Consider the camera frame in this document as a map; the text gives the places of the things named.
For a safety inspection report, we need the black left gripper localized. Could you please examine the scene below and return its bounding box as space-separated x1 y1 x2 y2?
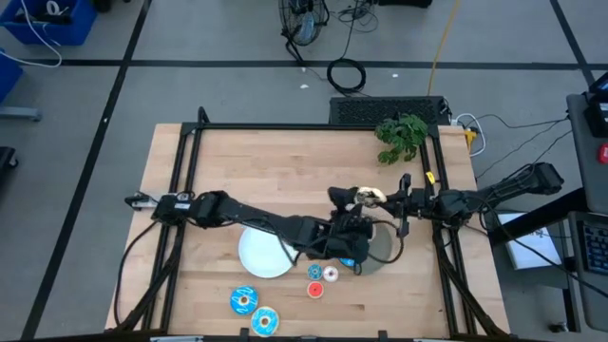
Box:
322 186 374 267

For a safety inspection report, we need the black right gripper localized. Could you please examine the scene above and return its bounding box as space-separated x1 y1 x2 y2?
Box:
374 173 438 238

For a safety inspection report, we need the large blue beige-ring donut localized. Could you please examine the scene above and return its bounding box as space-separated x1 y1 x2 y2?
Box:
250 306 281 338

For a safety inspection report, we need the grey round plate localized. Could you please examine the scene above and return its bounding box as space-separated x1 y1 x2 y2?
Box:
353 218 396 276

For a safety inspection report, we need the green potted plant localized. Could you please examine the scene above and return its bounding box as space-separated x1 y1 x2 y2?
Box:
373 112 429 166

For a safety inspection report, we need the white round plate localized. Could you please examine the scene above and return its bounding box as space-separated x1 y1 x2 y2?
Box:
237 226 298 279

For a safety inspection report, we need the white paper sheet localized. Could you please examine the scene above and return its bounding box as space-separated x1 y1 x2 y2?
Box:
497 212 558 272

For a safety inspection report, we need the black floor fan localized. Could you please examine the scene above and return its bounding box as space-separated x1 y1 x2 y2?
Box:
277 0 332 66

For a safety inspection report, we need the grey operator cart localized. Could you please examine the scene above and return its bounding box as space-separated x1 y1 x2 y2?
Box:
564 92 608 333

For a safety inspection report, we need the black keyboard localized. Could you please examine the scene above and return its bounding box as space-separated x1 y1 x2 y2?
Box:
581 221 608 276

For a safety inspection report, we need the silver aluminium profile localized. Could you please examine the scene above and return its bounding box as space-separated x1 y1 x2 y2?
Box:
150 334 204 342

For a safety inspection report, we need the black monitor device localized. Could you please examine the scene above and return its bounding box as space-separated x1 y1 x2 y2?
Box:
582 70 608 139

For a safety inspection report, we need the blue plastic bin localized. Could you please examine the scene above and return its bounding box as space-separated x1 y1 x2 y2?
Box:
0 47 25 105
0 0 99 48

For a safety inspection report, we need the grey metal foot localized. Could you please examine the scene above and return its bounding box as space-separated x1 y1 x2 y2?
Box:
0 105 43 123

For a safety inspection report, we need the black caster base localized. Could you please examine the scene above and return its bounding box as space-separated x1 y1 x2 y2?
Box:
0 145 19 172

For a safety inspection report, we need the black metal rig frame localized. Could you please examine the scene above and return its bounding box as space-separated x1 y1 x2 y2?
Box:
113 106 512 342

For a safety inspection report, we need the coiled black cable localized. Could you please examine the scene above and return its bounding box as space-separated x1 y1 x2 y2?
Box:
325 0 370 95

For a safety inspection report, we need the white looped power cable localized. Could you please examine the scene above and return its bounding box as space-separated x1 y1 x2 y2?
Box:
450 112 488 158

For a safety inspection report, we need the yellow cable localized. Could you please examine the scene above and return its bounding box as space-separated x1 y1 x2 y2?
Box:
426 0 462 96

